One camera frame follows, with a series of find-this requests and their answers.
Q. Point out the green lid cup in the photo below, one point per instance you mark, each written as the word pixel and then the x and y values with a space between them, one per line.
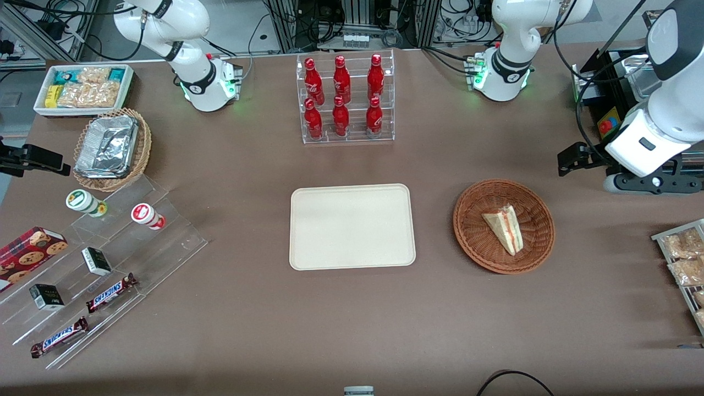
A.
pixel 82 201

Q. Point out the white rectangular snack bin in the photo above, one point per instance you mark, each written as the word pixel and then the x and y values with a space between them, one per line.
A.
pixel 41 110

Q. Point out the beige plastic tray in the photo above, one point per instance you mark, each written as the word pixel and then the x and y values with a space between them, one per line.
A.
pixel 352 226

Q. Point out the small black box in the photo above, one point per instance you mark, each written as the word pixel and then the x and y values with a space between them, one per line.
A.
pixel 97 261
pixel 47 297

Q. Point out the teal snack packet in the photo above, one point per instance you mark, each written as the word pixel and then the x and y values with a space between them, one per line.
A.
pixel 65 76
pixel 117 75

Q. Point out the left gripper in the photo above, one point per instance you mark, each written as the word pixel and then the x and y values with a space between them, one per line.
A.
pixel 596 158

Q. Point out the clear acrylic bottle rack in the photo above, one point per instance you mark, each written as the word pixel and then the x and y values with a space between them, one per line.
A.
pixel 355 137

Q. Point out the clear acrylic stepped display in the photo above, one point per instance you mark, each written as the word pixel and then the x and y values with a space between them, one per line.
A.
pixel 165 247

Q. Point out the clear cracker bag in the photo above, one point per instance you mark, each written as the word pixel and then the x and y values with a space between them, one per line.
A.
pixel 91 94
pixel 94 75

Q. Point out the yellow snack packet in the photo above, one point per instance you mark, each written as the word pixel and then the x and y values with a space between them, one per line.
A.
pixel 53 97

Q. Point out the red cookie box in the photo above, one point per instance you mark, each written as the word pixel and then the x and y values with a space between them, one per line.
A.
pixel 27 256

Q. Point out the black control box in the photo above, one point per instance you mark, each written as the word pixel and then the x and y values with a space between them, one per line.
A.
pixel 591 91

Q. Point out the yellow emergency stop box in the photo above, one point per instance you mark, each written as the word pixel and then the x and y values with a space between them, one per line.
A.
pixel 609 124

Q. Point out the round brown wicker basket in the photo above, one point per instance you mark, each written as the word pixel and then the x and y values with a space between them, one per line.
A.
pixel 478 242

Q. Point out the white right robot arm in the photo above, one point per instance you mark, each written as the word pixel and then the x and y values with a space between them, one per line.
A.
pixel 203 82

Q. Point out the red lid cup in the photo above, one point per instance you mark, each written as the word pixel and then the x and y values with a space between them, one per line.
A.
pixel 146 214

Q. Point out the snickers chocolate bar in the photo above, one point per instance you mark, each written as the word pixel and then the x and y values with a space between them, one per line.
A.
pixel 58 337
pixel 110 293

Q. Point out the silver foil container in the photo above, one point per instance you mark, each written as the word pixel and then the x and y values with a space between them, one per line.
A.
pixel 107 146

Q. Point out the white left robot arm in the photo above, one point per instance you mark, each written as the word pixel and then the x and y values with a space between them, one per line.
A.
pixel 509 66

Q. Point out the light tan wicker basket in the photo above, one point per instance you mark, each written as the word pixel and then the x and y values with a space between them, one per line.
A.
pixel 144 148

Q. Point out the triangle sandwich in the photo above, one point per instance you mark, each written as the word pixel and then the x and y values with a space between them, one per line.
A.
pixel 506 228

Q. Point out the grey metal shelf frame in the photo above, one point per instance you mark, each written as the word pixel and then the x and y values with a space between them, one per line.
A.
pixel 33 33

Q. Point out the red cola bottle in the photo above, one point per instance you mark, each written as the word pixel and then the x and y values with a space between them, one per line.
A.
pixel 312 80
pixel 341 80
pixel 313 121
pixel 375 77
pixel 374 116
pixel 340 118

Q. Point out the small grey device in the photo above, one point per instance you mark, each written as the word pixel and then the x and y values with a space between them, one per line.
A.
pixel 358 391

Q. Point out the clear bag of pastries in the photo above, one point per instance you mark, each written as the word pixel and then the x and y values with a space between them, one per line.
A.
pixel 687 271
pixel 685 243
pixel 700 317
pixel 699 298

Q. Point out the aluminium frame rack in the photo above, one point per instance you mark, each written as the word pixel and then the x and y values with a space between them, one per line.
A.
pixel 357 16

